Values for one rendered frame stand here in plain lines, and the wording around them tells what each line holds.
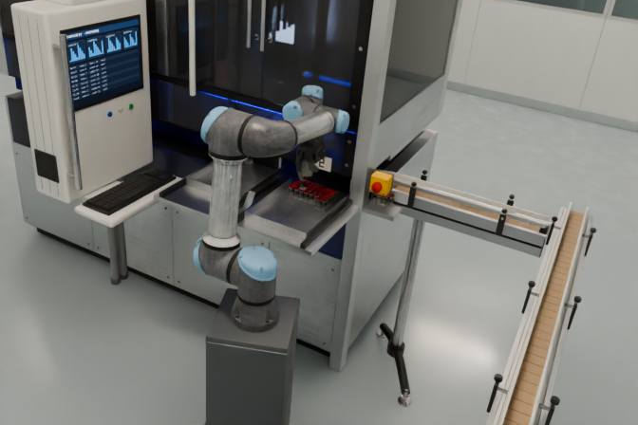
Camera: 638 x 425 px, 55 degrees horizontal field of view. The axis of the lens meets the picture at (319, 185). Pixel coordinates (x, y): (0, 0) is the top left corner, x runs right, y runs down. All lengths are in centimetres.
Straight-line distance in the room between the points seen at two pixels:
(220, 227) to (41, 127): 96
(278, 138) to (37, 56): 106
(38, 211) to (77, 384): 122
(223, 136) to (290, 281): 122
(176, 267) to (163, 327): 30
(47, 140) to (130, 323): 110
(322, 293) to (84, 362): 112
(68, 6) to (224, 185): 97
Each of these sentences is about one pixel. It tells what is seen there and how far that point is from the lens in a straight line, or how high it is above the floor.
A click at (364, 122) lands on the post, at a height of 123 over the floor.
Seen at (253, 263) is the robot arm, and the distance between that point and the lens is 181.
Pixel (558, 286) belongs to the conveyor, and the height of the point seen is 93.
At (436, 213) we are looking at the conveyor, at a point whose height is 89.
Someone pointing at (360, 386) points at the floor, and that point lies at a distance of 291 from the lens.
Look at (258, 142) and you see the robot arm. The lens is 167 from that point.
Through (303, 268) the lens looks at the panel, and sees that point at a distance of 272.
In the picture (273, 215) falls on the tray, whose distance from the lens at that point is 231.
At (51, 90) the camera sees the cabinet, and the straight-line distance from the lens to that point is 242.
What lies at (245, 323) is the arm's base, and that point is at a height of 82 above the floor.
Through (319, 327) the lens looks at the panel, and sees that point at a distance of 286.
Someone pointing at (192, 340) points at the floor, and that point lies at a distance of 309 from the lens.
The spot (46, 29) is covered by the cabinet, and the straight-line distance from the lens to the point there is 235.
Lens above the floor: 205
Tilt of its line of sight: 27 degrees down
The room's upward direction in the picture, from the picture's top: 5 degrees clockwise
